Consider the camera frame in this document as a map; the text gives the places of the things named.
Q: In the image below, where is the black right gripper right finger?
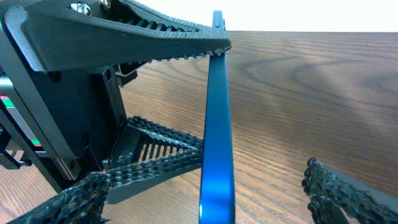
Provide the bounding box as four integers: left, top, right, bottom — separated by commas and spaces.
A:
302, 157, 397, 224

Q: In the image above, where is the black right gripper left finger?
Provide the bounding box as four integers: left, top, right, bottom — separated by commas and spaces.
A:
10, 173, 111, 224

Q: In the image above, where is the blue Galaxy smartphone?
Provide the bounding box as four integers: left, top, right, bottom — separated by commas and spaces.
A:
198, 10, 236, 224

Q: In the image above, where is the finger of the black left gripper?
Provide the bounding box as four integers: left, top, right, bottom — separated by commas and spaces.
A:
103, 116, 204, 204
4, 1, 231, 72

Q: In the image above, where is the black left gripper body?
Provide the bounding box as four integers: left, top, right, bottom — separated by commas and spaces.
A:
1, 23, 126, 192

